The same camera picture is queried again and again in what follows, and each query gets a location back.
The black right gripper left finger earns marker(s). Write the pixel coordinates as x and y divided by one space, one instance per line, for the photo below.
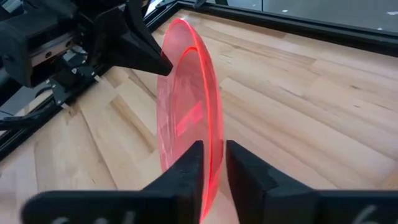
155 205

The translucent red plate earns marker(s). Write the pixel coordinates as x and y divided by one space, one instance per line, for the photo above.
189 109

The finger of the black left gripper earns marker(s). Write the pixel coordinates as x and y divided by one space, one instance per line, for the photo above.
133 46

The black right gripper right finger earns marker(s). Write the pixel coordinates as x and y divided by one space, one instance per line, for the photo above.
280 205

